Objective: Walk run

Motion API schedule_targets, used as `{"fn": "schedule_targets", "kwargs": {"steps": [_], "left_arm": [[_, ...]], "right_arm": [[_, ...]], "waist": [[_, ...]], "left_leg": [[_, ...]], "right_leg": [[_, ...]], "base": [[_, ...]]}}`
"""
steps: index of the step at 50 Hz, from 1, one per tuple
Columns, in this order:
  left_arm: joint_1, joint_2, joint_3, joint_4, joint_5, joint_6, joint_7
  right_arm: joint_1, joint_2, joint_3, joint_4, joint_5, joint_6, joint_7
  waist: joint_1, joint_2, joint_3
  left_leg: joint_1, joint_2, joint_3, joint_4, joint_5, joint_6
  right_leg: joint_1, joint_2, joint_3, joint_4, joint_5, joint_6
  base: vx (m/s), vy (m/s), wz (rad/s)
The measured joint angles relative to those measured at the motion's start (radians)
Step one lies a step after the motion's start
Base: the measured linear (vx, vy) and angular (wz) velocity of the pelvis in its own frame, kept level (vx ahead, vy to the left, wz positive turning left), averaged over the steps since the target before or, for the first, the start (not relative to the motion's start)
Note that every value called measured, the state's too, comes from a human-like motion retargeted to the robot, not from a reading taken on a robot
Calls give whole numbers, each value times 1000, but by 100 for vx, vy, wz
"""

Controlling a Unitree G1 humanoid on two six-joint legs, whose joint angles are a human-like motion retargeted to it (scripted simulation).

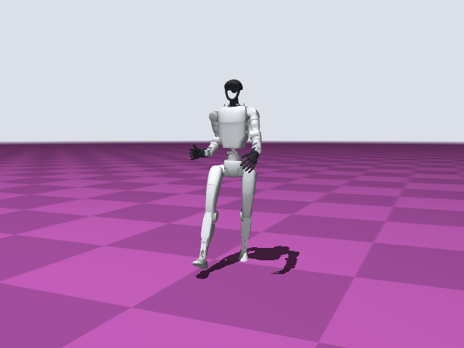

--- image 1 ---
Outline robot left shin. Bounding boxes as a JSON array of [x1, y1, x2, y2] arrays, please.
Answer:
[[241, 216, 252, 251]]

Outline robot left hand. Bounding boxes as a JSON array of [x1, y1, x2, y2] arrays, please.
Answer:
[[240, 148, 260, 173]]

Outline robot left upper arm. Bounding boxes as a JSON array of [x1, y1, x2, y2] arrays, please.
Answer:
[[246, 107, 260, 140]]

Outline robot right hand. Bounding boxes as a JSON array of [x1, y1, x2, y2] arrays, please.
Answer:
[[189, 144, 208, 160]]

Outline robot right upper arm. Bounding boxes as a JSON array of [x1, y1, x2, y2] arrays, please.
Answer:
[[209, 109, 222, 145]]

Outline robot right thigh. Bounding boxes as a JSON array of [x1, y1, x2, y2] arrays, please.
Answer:
[[204, 165, 224, 223]]

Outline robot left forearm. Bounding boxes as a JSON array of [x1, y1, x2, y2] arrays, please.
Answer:
[[252, 130, 262, 154]]

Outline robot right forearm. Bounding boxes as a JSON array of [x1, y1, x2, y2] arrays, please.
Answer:
[[204, 141, 219, 157]]

